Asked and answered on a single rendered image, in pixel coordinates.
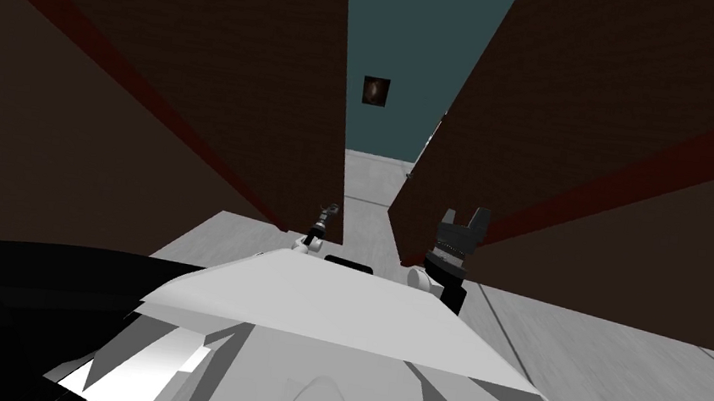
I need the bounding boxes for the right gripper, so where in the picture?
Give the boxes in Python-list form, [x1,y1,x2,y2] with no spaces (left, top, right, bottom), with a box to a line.
[428,201,493,271]

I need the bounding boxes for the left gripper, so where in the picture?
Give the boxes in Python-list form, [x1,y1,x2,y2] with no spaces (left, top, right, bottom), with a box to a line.
[317,200,342,228]

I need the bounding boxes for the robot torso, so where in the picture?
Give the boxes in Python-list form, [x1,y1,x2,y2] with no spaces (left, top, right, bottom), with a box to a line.
[41,219,604,401]

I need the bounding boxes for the brown wooden door leaf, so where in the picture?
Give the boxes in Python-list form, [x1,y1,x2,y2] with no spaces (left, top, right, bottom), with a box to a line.
[0,0,374,245]
[381,0,714,305]

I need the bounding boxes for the dark framed wall picture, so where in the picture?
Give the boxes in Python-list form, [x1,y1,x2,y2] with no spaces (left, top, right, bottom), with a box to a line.
[360,74,393,108]

